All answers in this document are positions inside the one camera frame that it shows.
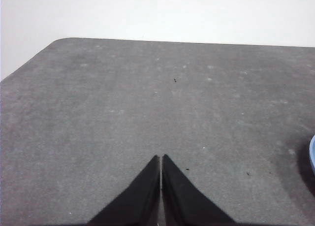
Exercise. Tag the blue plate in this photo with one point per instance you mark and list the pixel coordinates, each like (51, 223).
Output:
(313, 157)

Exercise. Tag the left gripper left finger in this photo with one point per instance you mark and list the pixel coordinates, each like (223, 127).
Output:
(140, 201)

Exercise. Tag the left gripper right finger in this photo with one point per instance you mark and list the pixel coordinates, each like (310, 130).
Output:
(182, 201)

